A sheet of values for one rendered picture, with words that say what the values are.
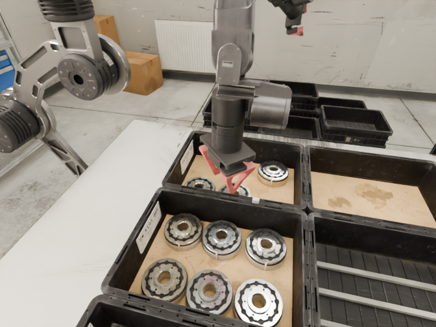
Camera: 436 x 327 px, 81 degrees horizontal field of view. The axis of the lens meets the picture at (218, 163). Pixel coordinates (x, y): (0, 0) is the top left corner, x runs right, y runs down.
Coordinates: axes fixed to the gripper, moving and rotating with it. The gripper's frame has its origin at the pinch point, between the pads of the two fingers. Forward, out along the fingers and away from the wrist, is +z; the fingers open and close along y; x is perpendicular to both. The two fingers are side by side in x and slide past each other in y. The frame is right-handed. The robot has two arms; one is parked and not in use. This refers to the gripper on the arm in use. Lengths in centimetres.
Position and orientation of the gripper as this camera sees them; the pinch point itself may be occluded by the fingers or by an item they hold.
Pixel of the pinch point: (224, 180)
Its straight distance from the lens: 54.2
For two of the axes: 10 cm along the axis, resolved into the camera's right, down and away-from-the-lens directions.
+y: -5.1, -5.6, 6.6
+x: -8.6, 3.1, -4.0
